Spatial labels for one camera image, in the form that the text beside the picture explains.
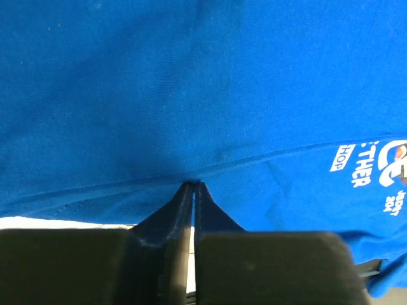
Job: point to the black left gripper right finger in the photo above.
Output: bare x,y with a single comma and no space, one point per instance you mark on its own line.
234,266

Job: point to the blue t shirt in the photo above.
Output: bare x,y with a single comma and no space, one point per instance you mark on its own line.
292,112

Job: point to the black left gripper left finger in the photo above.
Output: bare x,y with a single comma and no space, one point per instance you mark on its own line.
146,264

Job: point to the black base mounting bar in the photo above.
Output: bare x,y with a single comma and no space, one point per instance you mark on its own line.
369,269

